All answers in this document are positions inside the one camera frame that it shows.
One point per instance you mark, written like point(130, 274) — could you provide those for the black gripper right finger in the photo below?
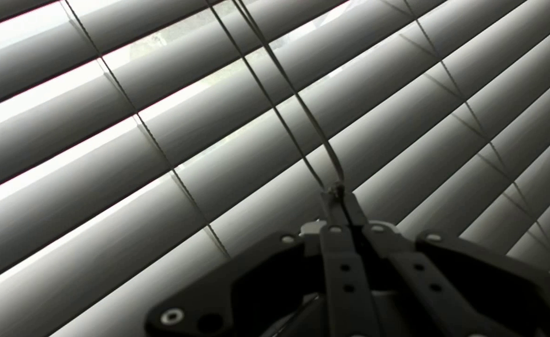
point(449, 282)

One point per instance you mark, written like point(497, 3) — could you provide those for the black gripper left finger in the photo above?
point(342, 282)

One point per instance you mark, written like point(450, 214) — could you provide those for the white venetian window blinds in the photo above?
point(99, 156)

